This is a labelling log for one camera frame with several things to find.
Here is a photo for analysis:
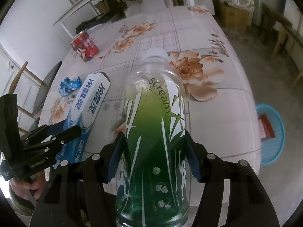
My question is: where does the white foam sheet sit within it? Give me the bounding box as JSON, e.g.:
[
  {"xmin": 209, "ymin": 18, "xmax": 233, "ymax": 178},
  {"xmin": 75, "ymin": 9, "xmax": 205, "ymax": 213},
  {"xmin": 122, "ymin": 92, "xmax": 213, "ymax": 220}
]
[{"xmin": 124, "ymin": 0, "xmax": 173, "ymax": 17}]

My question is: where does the blue toothpaste box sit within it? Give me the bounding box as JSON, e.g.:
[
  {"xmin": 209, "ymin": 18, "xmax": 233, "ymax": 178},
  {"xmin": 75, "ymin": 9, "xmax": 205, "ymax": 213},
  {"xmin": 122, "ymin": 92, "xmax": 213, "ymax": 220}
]
[{"xmin": 53, "ymin": 72, "xmax": 110, "ymax": 169}]

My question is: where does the green clear plastic bottle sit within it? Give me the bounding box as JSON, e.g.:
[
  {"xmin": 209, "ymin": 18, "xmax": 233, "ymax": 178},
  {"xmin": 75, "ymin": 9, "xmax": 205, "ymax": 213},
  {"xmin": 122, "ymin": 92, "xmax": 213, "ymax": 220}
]
[{"xmin": 116, "ymin": 48, "xmax": 190, "ymax": 226}]

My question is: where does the white plastic bag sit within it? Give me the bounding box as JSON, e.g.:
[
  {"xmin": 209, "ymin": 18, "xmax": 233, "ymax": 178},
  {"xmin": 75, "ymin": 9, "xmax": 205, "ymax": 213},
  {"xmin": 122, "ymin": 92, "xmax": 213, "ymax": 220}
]
[{"xmin": 226, "ymin": 0, "xmax": 255, "ymax": 13}]

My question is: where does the red drink can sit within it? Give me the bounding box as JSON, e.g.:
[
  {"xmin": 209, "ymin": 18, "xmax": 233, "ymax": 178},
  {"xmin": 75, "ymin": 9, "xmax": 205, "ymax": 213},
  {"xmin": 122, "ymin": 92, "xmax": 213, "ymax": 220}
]
[{"xmin": 70, "ymin": 30, "xmax": 99, "ymax": 62}]

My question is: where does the blue crumpled wrapper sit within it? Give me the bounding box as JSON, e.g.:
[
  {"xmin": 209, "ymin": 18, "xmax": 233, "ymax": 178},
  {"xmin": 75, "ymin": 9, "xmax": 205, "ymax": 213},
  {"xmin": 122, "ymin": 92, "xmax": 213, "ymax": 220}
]
[{"xmin": 58, "ymin": 76, "xmax": 82, "ymax": 97}]

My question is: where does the floral tablecloth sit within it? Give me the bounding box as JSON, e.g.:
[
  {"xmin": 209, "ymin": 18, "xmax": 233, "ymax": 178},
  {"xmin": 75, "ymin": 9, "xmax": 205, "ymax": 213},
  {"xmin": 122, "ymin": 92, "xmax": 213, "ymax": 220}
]
[{"xmin": 37, "ymin": 4, "xmax": 262, "ymax": 206}]

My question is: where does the left hand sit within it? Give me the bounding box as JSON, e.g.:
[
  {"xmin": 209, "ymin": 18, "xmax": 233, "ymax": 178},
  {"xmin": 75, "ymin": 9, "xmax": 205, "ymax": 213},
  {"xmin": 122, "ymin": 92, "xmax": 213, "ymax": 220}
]
[{"xmin": 9, "ymin": 171, "xmax": 47, "ymax": 200}]

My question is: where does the wooden chair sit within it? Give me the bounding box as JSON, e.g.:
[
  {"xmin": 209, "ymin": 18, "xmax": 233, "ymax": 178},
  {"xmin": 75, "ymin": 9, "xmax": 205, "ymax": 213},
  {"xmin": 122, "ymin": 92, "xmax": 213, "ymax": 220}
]
[{"xmin": 259, "ymin": 3, "xmax": 303, "ymax": 88}]

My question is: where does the blue plastic trash basket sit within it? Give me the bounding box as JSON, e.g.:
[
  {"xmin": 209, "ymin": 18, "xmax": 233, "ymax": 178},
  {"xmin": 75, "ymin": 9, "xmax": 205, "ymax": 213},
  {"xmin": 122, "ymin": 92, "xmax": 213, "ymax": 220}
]
[{"xmin": 256, "ymin": 104, "xmax": 286, "ymax": 166}]

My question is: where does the cardboard box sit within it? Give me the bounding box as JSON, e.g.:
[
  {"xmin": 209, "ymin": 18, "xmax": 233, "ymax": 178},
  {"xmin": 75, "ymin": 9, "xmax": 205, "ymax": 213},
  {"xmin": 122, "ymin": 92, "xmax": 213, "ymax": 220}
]
[{"xmin": 219, "ymin": 3, "xmax": 251, "ymax": 31}]

